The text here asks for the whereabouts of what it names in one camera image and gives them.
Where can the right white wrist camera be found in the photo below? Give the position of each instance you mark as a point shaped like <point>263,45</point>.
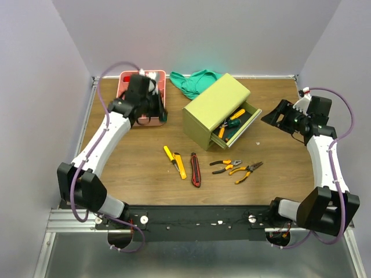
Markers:
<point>304,100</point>

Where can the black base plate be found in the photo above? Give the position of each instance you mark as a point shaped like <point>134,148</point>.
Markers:
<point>203,223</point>

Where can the combination pliers orange handles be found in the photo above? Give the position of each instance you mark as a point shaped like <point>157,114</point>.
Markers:
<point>229,164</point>

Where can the red black utility knife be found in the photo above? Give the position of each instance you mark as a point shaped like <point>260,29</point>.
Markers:
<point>196,174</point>

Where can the green stubby screwdriver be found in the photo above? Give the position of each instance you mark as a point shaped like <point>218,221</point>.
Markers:
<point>163,117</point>
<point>232,123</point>

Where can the pink compartment tray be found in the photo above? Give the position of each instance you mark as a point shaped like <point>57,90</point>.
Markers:
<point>122,86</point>

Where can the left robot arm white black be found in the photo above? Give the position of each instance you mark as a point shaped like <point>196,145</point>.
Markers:
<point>140,101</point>

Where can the yellow utility knife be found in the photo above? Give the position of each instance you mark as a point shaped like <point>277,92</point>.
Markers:
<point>180,165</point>

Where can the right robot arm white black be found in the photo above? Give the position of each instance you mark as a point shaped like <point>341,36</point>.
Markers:
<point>330,207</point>

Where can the olive green drawer cabinet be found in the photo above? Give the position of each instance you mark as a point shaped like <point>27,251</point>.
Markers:
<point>204,115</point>

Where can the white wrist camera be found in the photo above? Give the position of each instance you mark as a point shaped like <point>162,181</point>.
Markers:
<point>304,100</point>
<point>154,77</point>

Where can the long green screwdriver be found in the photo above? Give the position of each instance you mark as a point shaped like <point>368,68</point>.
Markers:
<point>232,136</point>

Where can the needle nose pliers orange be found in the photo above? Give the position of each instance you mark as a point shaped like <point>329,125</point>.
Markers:
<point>248,170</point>

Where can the green cloth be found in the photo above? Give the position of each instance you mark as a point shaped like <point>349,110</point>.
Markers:
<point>196,83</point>

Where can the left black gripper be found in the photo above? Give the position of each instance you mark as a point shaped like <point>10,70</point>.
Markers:
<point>160,109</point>

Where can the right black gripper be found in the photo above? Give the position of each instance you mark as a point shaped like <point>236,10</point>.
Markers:
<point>286,113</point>

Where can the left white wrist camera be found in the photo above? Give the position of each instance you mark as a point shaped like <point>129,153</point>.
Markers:
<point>154,77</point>

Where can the aluminium rail frame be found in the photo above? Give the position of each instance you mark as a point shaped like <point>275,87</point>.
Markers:
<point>74,249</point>

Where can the yellow tester screwdriver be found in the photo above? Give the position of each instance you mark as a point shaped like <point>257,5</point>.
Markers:
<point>171,157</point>

